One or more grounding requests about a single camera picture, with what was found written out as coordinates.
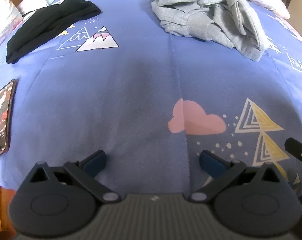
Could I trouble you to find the smartphone in clear case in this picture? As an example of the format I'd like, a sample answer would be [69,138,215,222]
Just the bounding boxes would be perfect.
[0,79,17,160]

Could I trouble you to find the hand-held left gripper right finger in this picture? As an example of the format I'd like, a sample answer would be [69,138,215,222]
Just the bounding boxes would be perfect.
[190,150,292,203]

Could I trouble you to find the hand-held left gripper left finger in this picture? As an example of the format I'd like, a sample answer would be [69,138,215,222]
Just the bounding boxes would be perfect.
[18,150,122,204]

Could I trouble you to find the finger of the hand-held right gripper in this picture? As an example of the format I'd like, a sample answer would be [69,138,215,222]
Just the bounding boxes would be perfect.
[285,137,302,175]

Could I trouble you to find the grey pants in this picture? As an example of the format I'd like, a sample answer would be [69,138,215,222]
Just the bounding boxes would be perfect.
[146,0,270,62]

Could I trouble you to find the blue printed bed sheet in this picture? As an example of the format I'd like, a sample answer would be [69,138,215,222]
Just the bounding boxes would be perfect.
[0,0,302,198]

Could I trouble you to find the black folded garment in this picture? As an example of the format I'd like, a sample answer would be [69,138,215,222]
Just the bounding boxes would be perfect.
[6,0,102,64]

